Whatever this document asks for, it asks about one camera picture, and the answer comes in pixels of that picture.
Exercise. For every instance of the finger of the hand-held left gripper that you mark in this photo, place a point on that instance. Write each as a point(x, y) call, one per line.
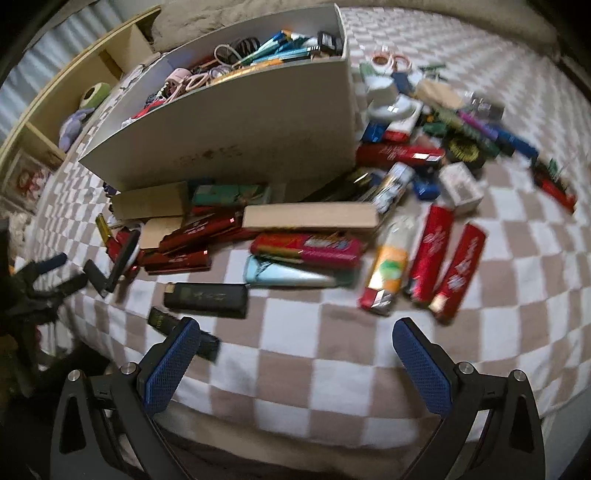
point(69, 285)
point(48, 264)

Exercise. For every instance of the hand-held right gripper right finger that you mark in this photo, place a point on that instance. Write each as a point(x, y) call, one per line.
point(422, 364)

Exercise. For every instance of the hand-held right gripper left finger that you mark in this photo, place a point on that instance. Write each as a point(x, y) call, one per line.
point(171, 364)

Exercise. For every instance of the red long box gold print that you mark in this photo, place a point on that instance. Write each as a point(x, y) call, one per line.
point(198, 230)
point(175, 261)
point(397, 155)

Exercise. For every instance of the white cardboard box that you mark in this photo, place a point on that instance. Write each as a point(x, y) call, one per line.
point(254, 124)

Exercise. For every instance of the black green-print packet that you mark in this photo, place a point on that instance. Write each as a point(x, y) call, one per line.
point(207, 344)

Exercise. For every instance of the black hair clip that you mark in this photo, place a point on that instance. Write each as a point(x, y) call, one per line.
point(120, 263)

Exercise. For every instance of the gold lipstick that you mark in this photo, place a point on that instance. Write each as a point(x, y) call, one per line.
point(102, 228)

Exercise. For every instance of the black flat case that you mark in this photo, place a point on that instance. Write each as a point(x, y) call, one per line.
point(205, 299)

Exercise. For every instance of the framed picture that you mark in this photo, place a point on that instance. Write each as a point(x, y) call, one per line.
point(27, 177)

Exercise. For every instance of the red foil packet white script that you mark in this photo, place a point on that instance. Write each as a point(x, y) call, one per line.
point(429, 249)
point(457, 272)

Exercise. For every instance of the checkered bed sheet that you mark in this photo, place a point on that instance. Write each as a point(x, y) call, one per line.
point(323, 341)

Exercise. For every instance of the purple plush toy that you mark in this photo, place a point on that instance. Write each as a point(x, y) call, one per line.
point(74, 129)

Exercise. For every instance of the light blue tube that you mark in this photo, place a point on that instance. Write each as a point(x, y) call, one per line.
point(286, 274)

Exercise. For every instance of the pink red packet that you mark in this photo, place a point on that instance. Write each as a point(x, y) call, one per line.
point(307, 249)

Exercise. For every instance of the green paper roll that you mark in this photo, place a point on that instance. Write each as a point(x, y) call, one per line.
point(97, 94)

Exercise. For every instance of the blue small box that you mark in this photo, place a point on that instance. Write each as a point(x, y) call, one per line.
point(425, 186)

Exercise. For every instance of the white small carton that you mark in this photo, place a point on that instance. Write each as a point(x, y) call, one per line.
point(459, 187)

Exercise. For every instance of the silver blue packet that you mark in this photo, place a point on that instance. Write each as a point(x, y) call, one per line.
point(392, 184)

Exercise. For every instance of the long brown cardboard box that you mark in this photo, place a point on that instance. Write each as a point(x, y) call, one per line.
point(309, 217)

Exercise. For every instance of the black long box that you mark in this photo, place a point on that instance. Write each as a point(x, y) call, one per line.
point(351, 184)

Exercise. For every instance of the white pleated curtain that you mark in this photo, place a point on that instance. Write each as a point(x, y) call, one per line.
point(41, 60)

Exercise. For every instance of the black round yellow-print item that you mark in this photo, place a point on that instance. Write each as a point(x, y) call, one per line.
point(464, 148)

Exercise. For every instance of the red green packet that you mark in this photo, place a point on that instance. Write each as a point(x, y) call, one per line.
point(556, 189)

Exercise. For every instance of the wooden headboard shelf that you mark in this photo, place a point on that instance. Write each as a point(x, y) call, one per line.
point(115, 46)

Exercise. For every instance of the red white box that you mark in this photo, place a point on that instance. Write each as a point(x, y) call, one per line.
point(401, 130)

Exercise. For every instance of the blue long box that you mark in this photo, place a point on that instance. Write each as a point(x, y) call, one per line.
point(517, 141)

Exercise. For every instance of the purple pen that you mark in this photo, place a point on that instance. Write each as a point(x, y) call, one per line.
point(480, 124)

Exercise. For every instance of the white round jar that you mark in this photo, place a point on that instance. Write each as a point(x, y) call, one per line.
point(392, 110)

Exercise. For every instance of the grey metal clip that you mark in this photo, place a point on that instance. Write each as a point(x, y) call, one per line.
point(487, 106)

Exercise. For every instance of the tan flat card box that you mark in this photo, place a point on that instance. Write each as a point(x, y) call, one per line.
point(438, 94)

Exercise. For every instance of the white cup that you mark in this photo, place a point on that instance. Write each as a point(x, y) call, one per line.
point(381, 87)

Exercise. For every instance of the grey spiral hair claw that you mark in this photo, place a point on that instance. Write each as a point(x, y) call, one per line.
point(243, 46)

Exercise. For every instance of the tape roll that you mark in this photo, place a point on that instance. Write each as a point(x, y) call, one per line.
point(382, 59)
point(401, 61)

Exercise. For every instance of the teal packet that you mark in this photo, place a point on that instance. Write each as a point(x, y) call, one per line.
point(286, 51)

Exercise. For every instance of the black small box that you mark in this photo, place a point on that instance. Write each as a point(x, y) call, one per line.
point(330, 44)

